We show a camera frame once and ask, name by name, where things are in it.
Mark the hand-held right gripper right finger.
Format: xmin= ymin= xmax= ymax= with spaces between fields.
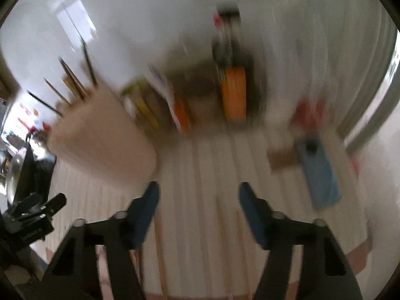
xmin=239 ymin=182 xmax=363 ymax=300

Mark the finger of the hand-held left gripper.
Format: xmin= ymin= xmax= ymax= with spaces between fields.
xmin=9 ymin=194 xmax=43 ymax=214
xmin=12 ymin=193 xmax=67 ymax=222

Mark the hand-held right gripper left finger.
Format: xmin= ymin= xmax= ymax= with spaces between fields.
xmin=28 ymin=181 xmax=161 ymax=300

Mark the row of chopsticks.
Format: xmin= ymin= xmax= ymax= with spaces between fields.
xmin=137 ymin=194 xmax=251 ymax=299

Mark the cream utensil holder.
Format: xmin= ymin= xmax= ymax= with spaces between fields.
xmin=47 ymin=84 xmax=157 ymax=191

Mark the dark chopstick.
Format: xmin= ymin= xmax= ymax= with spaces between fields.
xmin=59 ymin=57 xmax=90 ymax=97
xmin=27 ymin=90 xmax=63 ymax=117
xmin=66 ymin=65 xmax=88 ymax=98
xmin=82 ymin=42 xmax=98 ymax=87

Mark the light wooden chopstick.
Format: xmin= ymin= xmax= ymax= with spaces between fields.
xmin=63 ymin=74 xmax=83 ymax=101
xmin=44 ymin=78 xmax=71 ymax=105

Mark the black wok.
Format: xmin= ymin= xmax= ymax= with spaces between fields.
xmin=14 ymin=144 xmax=36 ymax=205

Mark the black glass cooktop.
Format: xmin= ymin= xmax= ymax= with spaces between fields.
xmin=33 ymin=159 xmax=57 ymax=194

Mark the steel wok lid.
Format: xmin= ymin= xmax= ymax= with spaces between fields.
xmin=0 ymin=150 xmax=24 ymax=205

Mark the small brown card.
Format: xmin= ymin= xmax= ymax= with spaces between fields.
xmin=268 ymin=149 xmax=301 ymax=172

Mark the cat print tablecloth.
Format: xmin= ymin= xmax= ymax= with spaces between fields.
xmin=47 ymin=122 xmax=374 ymax=299

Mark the blue smartphone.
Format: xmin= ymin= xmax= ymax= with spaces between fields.
xmin=295 ymin=137 xmax=342 ymax=211

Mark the small orange tipped marker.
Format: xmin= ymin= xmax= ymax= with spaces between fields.
xmin=149 ymin=65 xmax=192 ymax=133

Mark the clear plastic bag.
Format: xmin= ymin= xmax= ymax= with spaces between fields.
xmin=289 ymin=95 xmax=333 ymax=135

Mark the orange label sauce bottle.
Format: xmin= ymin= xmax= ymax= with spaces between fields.
xmin=215 ymin=4 xmax=254 ymax=123

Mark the brown packet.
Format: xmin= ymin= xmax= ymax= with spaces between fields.
xmin=170 ymin=62 xmax=219 ymax=101

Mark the dark bottle red cap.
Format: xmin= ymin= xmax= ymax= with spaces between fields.
xmin=212 ymin=12 xmax=227 ymax=66

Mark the group of wall stickers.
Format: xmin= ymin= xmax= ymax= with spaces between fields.
xmin=6 ymin=98 xmax=52 ymax=143

